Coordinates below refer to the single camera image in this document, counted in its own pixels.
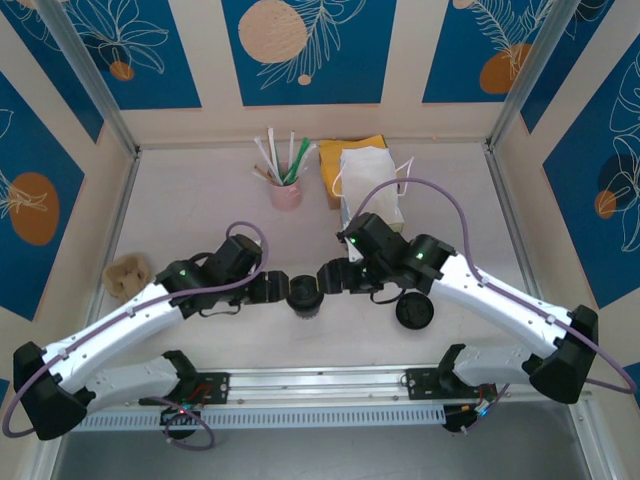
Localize aluminium frame post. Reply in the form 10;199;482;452
487;0;594;151
34;0;141;159

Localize yellow napkin stack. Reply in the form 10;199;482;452
318;134;389;199

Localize white slotted cable duct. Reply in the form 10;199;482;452
64;403;446;431

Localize small controller board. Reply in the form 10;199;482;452
442;399;496;434
158;398;205;427

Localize floral paper bag white handles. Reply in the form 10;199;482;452
333;147;416;234

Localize pink straw holder cup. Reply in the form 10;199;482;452
269;174;305;212

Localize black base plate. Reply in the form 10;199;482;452
138;370;232;406
405;366;497;401

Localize wide green wrapped straw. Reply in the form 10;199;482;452
282;137;312;185

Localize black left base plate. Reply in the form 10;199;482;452
138;370;232;406

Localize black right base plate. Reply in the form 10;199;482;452
405;366;497;401

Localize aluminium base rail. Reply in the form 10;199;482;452
42;358;596;409

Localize beige pulp cup carrier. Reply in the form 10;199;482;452
102;252;151;301

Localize black plastic cup lid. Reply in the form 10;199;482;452
285;273;325;311
394;292;435;331

